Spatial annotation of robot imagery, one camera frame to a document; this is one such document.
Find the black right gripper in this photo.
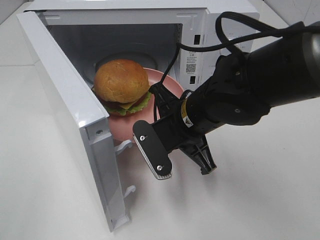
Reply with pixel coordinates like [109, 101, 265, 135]
[132, 82, 217, 180]

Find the pink speckled plate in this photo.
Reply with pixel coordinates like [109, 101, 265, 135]
[108, 75, 184, 144]

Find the burger with lettuce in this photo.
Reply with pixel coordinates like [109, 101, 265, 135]
[91, 59, 152, 117]

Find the white microwave door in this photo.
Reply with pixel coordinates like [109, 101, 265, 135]
[17, 11, 135, 231]

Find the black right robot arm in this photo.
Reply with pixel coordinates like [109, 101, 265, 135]
[132, 22, 320, 180]

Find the warning label sticker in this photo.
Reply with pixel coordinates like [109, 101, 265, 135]
[185, 52, 198, 74]

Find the glass microwave turntable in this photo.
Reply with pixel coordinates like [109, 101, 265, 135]
[82, 51, 159, 84]

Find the white microwave oven body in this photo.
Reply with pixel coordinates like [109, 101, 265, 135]
[23, 0, 261, 118]

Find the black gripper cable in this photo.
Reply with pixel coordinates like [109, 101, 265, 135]
[152, 11, 303, 118]

